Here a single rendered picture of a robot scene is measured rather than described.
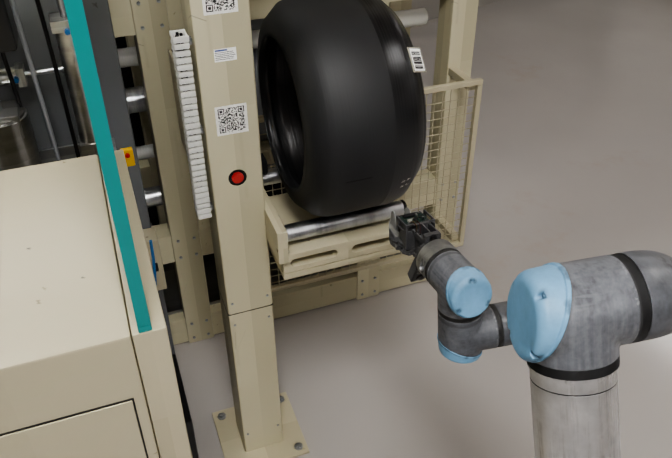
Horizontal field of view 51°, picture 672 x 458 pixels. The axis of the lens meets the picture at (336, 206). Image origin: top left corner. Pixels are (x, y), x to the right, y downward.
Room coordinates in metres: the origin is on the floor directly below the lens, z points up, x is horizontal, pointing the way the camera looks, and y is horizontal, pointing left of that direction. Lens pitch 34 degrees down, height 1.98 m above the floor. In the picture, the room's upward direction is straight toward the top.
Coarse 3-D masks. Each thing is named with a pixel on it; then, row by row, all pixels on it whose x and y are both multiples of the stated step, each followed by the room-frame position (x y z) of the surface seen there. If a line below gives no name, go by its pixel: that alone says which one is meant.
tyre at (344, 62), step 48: (288, 0) 1.66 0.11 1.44; (336, 0) 1.63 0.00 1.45; (288, 48) 1.52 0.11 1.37; (336, 48) 1.47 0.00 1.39; (384, 48) 1.50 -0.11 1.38; (288, 96) 1.86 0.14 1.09; (336, 96) 1.40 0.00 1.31; (384, 96) 1.42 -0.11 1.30; (288, 144) 1.78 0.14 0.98; (336, 144) 1.36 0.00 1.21; (384, 144) 1.39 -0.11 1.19; (288, 192) 1.58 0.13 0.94; (336, 192) 1.37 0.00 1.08; (384, 192) 1.43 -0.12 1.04
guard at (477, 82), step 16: (464, 80) 2.16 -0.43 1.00; (480, 80) 2.17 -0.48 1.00; (480, 96) 2.17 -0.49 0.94; (432, 112) 2.12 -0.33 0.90; (464, 112) 2.16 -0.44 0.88; (432, 128) 2.12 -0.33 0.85; (464, 144) 2.17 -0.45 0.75; (272, 192) 1.92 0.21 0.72; (432, 192) 2.13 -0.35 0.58; (448, 192) 2.15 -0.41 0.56; (464, 192) 2.17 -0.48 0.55; (464, 208) 2.17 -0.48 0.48; (464, 224) 2.17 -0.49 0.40; (448, 240) 2.16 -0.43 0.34; (272, 256) 1.92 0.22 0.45; (400, 256) 2.08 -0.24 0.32; (336, 272) 1.99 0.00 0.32; (272, 288) 1.91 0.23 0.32
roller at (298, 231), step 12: (396, 204) 1.55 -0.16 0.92; (336, 216) 1.50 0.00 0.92; (348, 216) 1.50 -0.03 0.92; (360, 216) 1.50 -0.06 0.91; (372, 216) 1.51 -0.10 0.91; (384, 216) 1.52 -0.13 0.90; (288, 228) 1.45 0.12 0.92; (300, 228) 1.45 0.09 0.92; (312, 228) 1.46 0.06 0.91; (324, 228) 1.46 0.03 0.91; (336, 228) 1.48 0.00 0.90; (288, 240) 1.43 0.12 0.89
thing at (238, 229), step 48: (192, 0) 1.45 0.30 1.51; (240, 0) 1.48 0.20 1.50; (192, 48) 1.48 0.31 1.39; (240, 48) 1.48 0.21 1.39; (240, 96) 1.48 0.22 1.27; (240, 144) 1.47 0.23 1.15; (240, 192) 1.47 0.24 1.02; (240, 240) 1.47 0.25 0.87; (240, 288) 1.46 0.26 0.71; (240, 336) 1.46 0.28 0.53; (240, 384) 1.45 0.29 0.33; (240, 432) 1.50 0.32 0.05
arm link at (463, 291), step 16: (432, 256) 1.12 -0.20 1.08; (448, 256) 1.10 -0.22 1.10; (432, 272) 1.09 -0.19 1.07; (448, 272) 1.06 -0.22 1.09; (464, 272) 1.05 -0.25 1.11; (480, 272) 1.06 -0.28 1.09; (448, 288) 1.03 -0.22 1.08; (464, 288) 1.01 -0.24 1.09; (480, 288) 1.03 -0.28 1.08; (448, 304) 1.02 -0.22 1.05; (464, 304) 1.01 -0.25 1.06; (480, 304) 1.02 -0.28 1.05
